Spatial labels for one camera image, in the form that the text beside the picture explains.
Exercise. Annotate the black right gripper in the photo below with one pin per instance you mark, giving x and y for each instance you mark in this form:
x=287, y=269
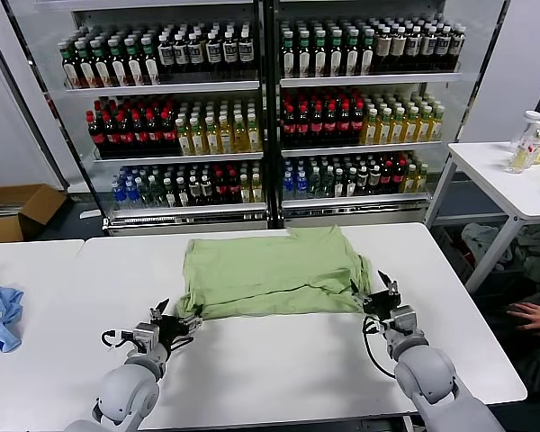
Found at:
x=382, y=305

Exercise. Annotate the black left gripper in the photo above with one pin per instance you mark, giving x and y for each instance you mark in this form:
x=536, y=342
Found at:
x=173, y=333

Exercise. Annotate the light green polo shirt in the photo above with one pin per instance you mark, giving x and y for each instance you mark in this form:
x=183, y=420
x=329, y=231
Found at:
x=270, y=279

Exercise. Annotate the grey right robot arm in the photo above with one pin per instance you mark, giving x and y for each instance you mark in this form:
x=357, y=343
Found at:
x=425, y=373

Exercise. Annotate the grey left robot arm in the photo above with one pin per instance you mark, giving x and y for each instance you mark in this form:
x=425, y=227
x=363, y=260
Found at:
x=126, y=396

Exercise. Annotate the person bare hand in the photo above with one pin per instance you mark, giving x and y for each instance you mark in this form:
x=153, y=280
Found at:
x=535, y=319

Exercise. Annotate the open beverage display cabinet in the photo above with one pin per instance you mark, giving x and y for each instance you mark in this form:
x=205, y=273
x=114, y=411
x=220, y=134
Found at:
x=184, y=225
x=355, y=218

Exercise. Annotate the black storage crate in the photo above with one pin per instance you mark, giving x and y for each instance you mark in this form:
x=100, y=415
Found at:
x=450, y=252

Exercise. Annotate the white cabinet shelf board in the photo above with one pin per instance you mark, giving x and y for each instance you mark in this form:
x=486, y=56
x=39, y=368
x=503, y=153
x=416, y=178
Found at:
x=355, y=201
x=180, y=158
x=184, y=210
x=162, y=87
x=362, y=150
x=369, y=80

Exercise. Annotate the dark bottle white label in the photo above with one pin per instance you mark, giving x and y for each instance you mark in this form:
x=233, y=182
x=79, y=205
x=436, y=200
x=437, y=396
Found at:
x=207, y=192
x=194, y=193
x=375, y=182
x=363, y=183

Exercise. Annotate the dark bottle white cap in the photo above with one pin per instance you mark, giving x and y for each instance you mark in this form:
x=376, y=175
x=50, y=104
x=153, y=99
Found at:
x=169, y=195
x=351, y=184
x=182, y=194
x=339, y=185

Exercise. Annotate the red cap cola bottle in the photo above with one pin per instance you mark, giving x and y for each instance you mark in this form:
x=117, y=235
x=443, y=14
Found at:
x=111, y=135
x=289, y=128
x=234, y=191
x=387, y=180
x=358, y=126
x=220, y=192
x=125, y=135
x=96, y=135
x=169, y=133
x=317, y=127
x=345, y=126
x=140, y=134
x=399, y=179
x=331, y=127
x=303, y=128
x=155, y=134

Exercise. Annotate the grey white crumpled cloth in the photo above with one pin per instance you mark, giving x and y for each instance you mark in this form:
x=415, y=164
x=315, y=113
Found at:
x=477, y=236

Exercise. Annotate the yellow juice bottle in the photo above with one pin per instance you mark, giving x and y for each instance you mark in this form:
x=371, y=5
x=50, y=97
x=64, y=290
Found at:
x=422, y=180
x=411, y=181
x=254, y=136
x=370, y=129
x=240, y=137
x=184, y=139
x=385, y=128
x=437, y=125
x=398, y=128
x=212, y=138
x=198, y=139
x=425, y=126
x=257, y=190
x=245, y=191
x=412, y=127
x=226, y=137

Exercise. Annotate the clear green water bottle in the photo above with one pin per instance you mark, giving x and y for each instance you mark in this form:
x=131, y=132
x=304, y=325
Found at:
x=315, y=186
x=155, y=195
x=326, y=185
x=144, y=195

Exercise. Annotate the blue water bottle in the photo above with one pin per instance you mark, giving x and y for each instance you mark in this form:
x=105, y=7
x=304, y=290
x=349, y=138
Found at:
x=117, y=197
x=131, y=196
x=289, y=187
x=301, y=186

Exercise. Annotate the white paper scrap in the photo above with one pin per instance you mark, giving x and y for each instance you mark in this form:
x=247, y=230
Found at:
x=90, y=215

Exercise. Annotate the pale green crumpled cloth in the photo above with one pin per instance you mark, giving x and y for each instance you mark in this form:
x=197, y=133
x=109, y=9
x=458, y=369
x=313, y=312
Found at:
x=537, y=265

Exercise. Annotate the white side table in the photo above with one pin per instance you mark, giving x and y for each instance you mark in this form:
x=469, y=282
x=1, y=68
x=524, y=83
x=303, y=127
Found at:
x=486, y=171

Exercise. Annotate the crumpled light blue cloth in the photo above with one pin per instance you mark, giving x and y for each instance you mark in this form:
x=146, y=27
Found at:
x=2, y=315

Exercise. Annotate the open cardboard box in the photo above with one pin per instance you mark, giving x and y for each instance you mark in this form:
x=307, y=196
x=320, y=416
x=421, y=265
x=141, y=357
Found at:
x=40, y=207

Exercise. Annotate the person dark trouser leg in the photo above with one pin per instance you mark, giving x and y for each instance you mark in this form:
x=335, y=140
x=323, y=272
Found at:
x=535, y=364

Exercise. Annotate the yellow drink bottle red-white label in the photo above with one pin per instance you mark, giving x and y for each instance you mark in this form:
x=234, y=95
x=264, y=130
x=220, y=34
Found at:
x=522, y=159

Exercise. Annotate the bundle of metal rods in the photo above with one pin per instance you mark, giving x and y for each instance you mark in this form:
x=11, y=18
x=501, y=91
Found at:
x=2, y=210

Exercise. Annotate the clear bottle white cap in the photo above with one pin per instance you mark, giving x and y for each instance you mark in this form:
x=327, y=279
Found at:
x=524, y=135

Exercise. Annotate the green cap tea bottle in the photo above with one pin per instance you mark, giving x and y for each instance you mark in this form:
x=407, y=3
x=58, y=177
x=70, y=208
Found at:
x=136, y=64
x=336, y=55
x=367, y=54
x=304, y=56
x=288, y=56
x=119, y=65
x=103, y=65
x=151, y=63
x=320, y=55
x=87, y=66
x=352, y=54
x=70, y=67

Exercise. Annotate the tan label dark bottle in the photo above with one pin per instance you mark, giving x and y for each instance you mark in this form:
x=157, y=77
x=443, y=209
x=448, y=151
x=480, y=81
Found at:
x=383, y=51
x=398, y=51

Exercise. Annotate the blue label dark bottle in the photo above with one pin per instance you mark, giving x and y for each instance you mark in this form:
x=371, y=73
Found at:
x=213, y=54
x=443, y=50
x=166, y=56
x=413, y=51
x=195, y=55
x=246, y=52
x=456, y=49
x=230, y=53
x=429, y=50
x=181, y=55

